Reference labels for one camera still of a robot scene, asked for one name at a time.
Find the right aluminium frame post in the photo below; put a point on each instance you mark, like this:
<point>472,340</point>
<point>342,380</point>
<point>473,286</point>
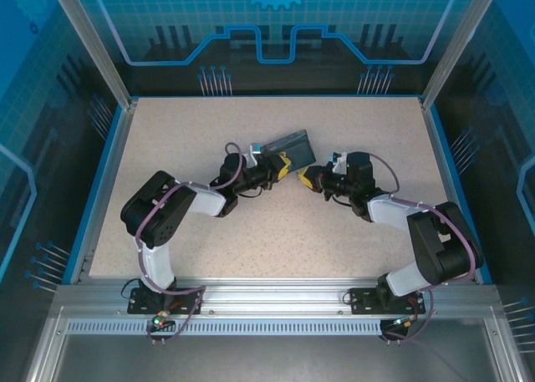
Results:
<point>455,43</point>

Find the left connector with green light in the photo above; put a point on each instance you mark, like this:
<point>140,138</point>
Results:
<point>161,320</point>

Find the dark tin box painted lid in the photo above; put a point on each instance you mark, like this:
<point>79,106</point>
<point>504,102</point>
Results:
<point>299,150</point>

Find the black mounting plate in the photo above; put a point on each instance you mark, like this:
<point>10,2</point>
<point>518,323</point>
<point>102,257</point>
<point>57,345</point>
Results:
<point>188,300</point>
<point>363,300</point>

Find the left aluminium side rail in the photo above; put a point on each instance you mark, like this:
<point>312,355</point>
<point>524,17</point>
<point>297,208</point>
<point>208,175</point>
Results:
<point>109,181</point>

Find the left aluminium frame post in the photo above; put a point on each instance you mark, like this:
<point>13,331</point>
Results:
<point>96,52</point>

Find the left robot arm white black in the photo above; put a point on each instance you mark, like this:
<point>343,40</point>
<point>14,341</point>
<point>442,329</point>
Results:
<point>156,206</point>

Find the right aluminium side rail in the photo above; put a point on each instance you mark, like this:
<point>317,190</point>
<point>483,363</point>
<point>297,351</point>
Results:
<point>446,177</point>

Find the aluminium frame post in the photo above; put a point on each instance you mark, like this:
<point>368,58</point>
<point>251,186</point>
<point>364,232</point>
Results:
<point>455,43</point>
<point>96,52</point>

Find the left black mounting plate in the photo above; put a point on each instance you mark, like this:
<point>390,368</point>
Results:
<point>188,300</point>

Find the aluminium side rail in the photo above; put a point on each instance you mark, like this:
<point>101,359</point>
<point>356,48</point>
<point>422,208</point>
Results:
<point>446,177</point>
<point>109,181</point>

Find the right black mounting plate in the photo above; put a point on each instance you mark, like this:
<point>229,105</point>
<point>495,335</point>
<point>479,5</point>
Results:
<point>363,300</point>

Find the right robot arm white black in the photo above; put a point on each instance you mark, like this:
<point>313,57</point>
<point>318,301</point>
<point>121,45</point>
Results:
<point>439,248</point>

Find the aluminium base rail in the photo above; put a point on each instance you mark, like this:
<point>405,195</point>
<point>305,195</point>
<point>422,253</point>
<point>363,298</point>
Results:
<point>271,298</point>

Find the right connector with orange plug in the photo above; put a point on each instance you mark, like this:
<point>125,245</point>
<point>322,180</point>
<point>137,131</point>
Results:
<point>405,322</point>

